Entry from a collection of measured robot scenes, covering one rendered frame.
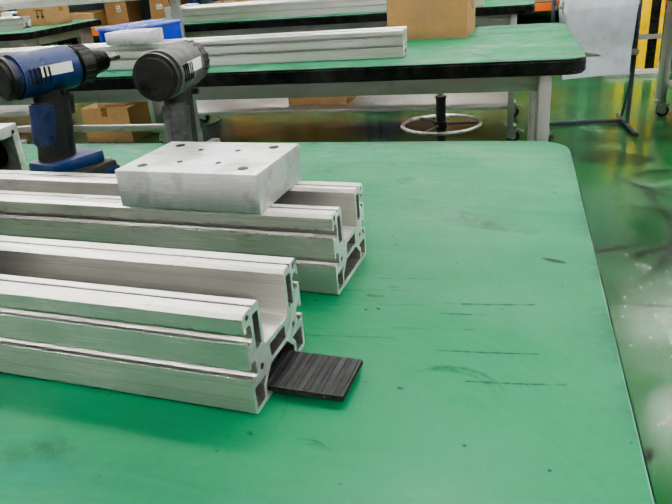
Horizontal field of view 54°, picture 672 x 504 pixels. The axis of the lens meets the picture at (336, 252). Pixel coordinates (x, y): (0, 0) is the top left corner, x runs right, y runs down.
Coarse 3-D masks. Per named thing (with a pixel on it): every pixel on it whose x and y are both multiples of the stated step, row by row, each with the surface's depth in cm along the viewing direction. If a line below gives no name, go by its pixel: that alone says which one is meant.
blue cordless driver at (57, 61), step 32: (0, 64) 86; (32, 64) 88; (64, 64) 91; (96, 64) 95; (32, 96) 90; (64, 96) 93; (32, 128) 92; (64, 128) 94; (64, 160) 94; (96, 160) 98
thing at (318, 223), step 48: (0, 192) 76; (48, 192) 81; (96, 192) 79; (288, 192) 70; (336, 192) 68; (96, 240) 72; (144, 240) 70; (192, 240) 68; (240, 240) 66; (288, 240) 64; (336, 240) 63; (336, 288) 64
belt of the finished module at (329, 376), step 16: (288, 352) 54; (304, 352) 54; (272, 368) 52; (288, 368) 52; (304, 368) 52; (320, 368) 52; (336, 368) 52; (352, 368) 52; (272, 384) 50; (288, 384) 50; (304, 384) 50; (320, 384) 50; (336, 384) 50; (336, 400) 49
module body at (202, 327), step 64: (0, 256) 61; (64, 256) 58; (128, 256) 56; (192, 256) 55; (256, 256) 54; (0, 320) 53; (64, 320) 51; (128, 320) 49; (192, 320) 47; (256, 320) 48; (128, 384) 52; (192, 384) 49; (256, 384) 48
